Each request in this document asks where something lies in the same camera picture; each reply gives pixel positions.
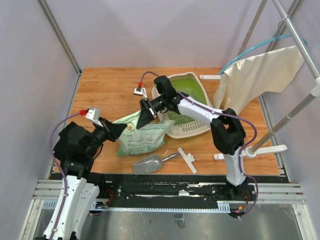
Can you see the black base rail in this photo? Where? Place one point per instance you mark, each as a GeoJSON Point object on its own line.
{"type": "Point", "coordinates": [153, 192]}

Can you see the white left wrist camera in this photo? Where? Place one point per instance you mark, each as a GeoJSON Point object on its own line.
{"type": "Point", "coordinates": [93, 114]}

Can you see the cream fabric bag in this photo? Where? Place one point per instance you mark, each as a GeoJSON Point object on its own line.
{"type": "Point", "coordinates": [248, 78]}

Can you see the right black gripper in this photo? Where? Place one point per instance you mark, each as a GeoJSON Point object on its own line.
{"type": "Point", "coordinates": [148, 113]}

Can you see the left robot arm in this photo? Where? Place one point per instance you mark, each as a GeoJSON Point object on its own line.
{"type": "Point", "coordinates": [76, 197]}

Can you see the beige green litter box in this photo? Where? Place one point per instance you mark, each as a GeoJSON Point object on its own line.
{"type": "Point", "coordinates": [185, 126]}

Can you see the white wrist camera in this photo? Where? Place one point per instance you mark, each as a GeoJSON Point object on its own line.
{"type": "Point", "coordinates": [140, 91]}
{"type": "Point", "coordinates": [93, 114]}

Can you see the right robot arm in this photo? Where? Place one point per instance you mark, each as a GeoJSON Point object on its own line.
{"type": "Point", "coordinates": [227, 132]}

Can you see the white metal drying rack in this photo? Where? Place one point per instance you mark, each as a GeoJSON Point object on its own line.
{"type": "Point", "coordinates": [258, 149]}

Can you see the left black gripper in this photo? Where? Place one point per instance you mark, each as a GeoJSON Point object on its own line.
{"type": "Point", "coordinates": [113, 130]}

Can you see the metal litter scoop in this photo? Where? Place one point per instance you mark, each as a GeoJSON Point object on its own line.
{"type": "Point", "coordinates": [151, 163]}

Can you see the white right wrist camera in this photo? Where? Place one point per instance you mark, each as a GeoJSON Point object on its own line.
{"type": "Point", "coordinates": [140, 91]}

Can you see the white plastic bag clip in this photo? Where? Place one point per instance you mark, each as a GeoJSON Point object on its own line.
{"type": "Point", "coordinates": [189, 159]}

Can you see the green cat litter bag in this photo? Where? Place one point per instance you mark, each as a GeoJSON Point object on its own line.
{"type": "Point", "coordinates": [147, 139]}

